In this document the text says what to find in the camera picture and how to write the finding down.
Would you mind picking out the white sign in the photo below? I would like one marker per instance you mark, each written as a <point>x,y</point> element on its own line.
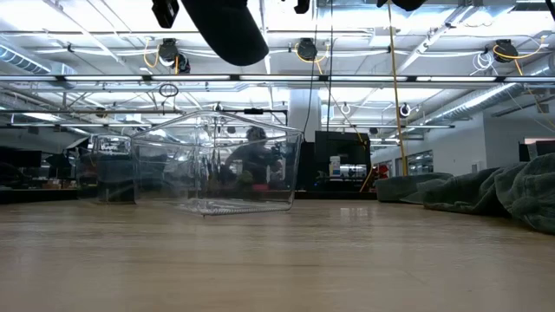
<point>334,164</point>

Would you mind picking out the silver ventilation duct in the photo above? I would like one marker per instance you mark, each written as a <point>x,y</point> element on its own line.
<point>21,60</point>
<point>472,102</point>

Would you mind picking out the black cabinet glass window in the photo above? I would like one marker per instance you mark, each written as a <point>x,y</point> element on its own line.
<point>303,169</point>

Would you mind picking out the person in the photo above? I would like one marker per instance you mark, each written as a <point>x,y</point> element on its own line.
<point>256,160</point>

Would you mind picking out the black overhead rig bar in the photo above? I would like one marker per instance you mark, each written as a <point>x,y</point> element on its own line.
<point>253,111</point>

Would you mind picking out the red drawer cart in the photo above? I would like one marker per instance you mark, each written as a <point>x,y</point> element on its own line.
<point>382,171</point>

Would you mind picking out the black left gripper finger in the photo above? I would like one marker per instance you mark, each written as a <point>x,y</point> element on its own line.
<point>165,13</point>

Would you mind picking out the dark office desk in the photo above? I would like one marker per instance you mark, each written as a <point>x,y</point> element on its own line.
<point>21,158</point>

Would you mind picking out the clear plastic storage bin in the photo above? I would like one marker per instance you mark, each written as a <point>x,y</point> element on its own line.
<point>225,208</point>
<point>108,145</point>

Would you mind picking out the black desk monitor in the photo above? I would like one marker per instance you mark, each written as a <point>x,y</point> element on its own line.
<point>524,151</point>

